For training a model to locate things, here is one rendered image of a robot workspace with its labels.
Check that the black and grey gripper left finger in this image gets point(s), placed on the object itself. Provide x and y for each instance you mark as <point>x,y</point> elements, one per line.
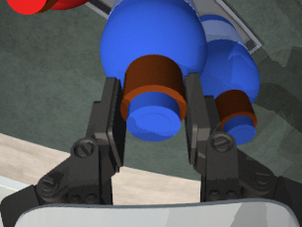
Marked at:
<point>93,161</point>

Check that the blue bottle with brown band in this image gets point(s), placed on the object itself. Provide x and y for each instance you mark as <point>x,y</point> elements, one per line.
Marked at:
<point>231,76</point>

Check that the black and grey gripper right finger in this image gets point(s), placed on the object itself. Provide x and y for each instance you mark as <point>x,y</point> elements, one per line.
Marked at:
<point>226,171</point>

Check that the red bottle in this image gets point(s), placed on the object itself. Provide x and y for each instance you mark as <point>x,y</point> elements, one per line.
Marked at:
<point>28,7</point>

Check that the grey rectangular tray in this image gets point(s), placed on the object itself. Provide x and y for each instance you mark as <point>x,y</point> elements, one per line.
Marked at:
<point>203,7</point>

